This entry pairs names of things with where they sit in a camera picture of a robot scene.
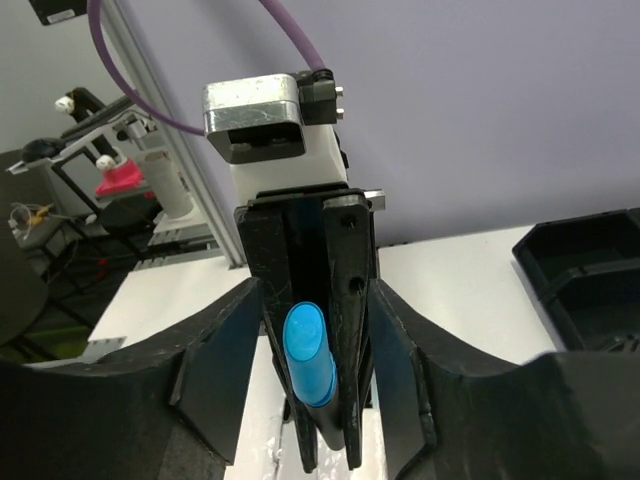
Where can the aluminium frame post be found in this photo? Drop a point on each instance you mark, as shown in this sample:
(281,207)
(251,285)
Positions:
(197,167)

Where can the black wall panel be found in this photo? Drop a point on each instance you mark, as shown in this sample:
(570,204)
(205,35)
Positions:
(51,12)

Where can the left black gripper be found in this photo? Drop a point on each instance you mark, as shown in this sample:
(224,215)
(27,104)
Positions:
(310,220)

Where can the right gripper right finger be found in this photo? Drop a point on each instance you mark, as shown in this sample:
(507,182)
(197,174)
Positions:
(452,411)

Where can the red fixture block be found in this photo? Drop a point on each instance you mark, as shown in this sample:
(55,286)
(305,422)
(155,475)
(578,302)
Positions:
(118,177)

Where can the black four-compartment organizer tray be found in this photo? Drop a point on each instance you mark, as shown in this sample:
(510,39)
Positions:
(584,271)

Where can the blue highlighter cap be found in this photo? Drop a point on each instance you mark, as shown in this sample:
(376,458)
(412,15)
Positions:
(309,360)

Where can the white cylinder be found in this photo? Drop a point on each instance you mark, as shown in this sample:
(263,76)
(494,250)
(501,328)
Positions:
(165,182)

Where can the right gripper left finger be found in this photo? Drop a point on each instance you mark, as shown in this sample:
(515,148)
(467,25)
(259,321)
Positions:
(167,407)

